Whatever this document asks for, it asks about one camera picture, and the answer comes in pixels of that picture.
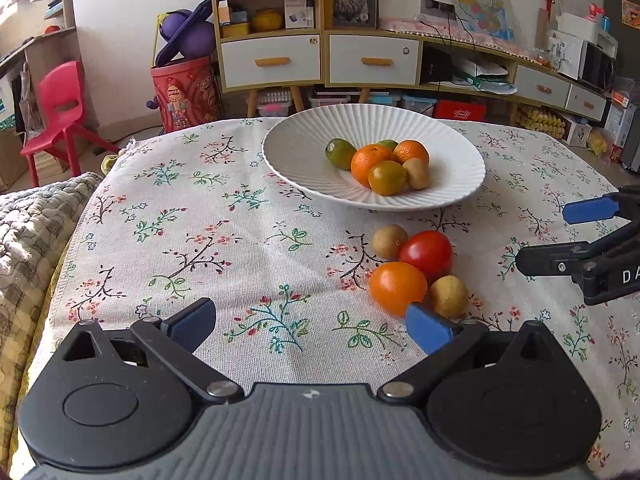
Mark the white ribbed plate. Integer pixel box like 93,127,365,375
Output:
261,103,487,212

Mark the wooden desk shelf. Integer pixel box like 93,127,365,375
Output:
0,0,83,191

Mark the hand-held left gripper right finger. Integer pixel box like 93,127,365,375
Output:
377,302,571,404

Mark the black box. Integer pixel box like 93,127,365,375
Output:
421,45,453,83

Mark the pink lace runner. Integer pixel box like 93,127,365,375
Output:
380,16,536,61

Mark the red tomato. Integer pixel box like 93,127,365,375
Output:
398,230,454,285

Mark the floral tablecloth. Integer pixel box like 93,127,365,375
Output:
17,116,640,480

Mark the small brown kiwi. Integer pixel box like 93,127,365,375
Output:
429,275,469,320
371,224,409,261
402,157,431,191

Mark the yellow-green tomato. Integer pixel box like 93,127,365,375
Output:
368,160,408,197

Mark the yellow small box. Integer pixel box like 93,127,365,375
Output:
217,0,251,38

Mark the clear storage box pink label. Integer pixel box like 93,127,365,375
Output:
257,89,292,120

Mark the orange tomato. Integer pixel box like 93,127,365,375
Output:
369,261,429,317

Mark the red box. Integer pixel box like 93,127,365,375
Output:
434,100,487,122

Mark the white low cabinet drawer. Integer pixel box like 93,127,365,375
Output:
515,65,571,106
567,84,608,121

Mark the white box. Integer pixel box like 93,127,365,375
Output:
284,0,316,29

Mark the speckled orange mandarin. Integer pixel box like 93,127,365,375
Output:
392,139,431,168

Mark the black microwave oven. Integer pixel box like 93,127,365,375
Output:
580,40,619,94

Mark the yellow block toy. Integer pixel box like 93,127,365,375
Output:
515,105,566,136

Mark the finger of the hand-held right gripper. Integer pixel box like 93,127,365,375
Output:
562,185,640,225
515,221,640,279

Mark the wooden shelf cabinet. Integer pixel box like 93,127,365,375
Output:
209,0,423,118

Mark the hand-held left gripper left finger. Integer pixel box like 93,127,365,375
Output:
62,296,246,404

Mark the red plastic chair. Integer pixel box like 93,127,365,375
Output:
21,61,121,187

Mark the purple toy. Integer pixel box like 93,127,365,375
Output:
155,0,218,68

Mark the low wooden cabinet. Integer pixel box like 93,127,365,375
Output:
420,25,613,127

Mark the yellow pumpkin ornament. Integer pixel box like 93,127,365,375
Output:
251,7,283,32

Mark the yellow checked sheet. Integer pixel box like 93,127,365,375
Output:
0,255,71,466

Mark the red toy bucket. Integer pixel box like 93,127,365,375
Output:
151,56,224,134

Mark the map poster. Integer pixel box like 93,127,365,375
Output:
450,0,516,43

